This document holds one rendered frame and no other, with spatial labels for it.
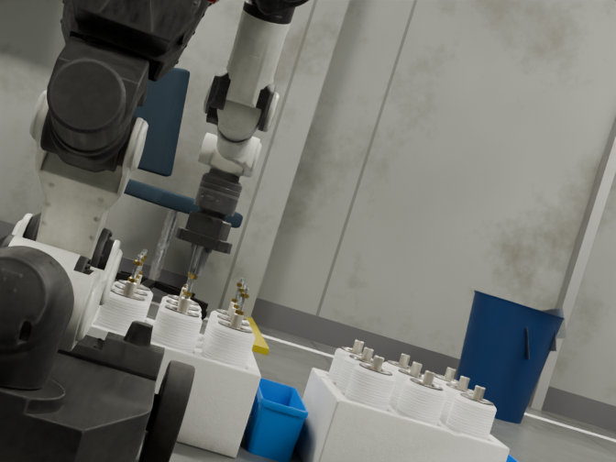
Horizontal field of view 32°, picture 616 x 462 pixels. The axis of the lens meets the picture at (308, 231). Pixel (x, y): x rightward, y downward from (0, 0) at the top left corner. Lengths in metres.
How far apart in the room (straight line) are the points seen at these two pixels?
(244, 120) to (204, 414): 0.62
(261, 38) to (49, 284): 0.70
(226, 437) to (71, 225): 0.59
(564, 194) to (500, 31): 0.86
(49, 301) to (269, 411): 1.01
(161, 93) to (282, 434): 2.49
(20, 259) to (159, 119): 3.18
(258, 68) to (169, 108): 2.59
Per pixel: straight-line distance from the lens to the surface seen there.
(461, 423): 2.34
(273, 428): 2.33
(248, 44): 1.91
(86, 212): 1.89
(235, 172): 2.22
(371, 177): 5.10
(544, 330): 4.37
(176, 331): 2.22
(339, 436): 2.24
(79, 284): 1.56
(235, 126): 2.00
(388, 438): 2.27
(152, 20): 1.69
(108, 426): 1.47
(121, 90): 1.58
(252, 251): 4.95
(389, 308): 5.15
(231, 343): 2.23
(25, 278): 1.39
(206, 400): 2.21
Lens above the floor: 0.49
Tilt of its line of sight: level
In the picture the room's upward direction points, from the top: 17 degrees clockwise
